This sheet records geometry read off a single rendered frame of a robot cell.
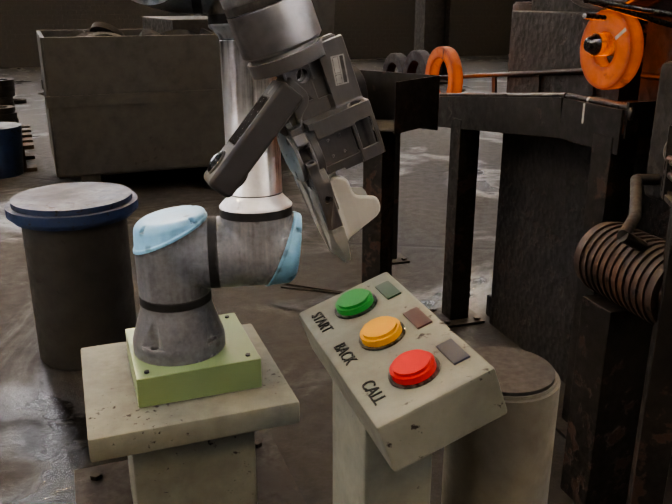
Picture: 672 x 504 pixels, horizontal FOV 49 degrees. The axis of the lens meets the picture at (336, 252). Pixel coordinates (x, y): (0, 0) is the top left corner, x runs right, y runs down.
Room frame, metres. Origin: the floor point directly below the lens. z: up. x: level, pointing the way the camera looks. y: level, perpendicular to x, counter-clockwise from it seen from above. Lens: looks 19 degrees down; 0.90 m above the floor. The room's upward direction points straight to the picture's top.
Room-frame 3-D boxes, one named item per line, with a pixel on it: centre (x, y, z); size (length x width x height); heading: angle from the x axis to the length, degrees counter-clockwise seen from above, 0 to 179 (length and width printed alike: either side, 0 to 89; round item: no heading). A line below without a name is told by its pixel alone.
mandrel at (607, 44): (1.52, -0.57, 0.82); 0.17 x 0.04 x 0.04; 108
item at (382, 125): (1.89, -0.09, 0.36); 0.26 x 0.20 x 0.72; 53
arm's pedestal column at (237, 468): (1.13, 0.26, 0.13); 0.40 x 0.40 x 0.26; 20
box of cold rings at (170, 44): (3.92, 0.97, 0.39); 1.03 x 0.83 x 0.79; 112
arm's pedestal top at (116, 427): (1.13, 0.26, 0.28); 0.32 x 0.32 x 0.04; 20
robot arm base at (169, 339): (1.13, 0.26, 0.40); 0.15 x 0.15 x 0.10
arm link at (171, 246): (1.13, 0.26, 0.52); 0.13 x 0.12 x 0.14; 97
